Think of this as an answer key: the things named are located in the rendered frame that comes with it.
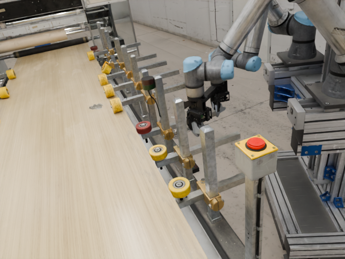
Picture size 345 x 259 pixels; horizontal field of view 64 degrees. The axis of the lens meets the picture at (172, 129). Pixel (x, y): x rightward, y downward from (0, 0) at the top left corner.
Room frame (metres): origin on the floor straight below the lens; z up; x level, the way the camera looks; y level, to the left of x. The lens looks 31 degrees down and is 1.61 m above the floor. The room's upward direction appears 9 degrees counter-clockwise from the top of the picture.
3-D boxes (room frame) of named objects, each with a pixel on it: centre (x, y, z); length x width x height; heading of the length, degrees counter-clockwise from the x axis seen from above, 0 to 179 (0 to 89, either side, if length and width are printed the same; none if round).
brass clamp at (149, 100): (1.50, 0.11, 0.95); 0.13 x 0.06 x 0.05; 17
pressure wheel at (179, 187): (0.77, 0.01, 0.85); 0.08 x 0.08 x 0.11
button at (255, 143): (0.51, -0.18, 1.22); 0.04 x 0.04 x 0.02
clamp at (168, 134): (1.26, 0.04, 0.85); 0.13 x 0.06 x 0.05; 17
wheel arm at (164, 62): (2.01, 0.21, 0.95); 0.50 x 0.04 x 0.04; 107
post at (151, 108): (1.48, 0.10, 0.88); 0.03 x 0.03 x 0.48; 17
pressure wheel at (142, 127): (1.25, 0.15, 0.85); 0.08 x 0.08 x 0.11
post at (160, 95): (1.24, 0.03, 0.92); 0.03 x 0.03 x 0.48; 17
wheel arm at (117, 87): (1.77, 0.13, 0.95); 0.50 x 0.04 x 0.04; 107
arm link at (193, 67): (1.04, -0.12, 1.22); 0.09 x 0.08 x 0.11; 76
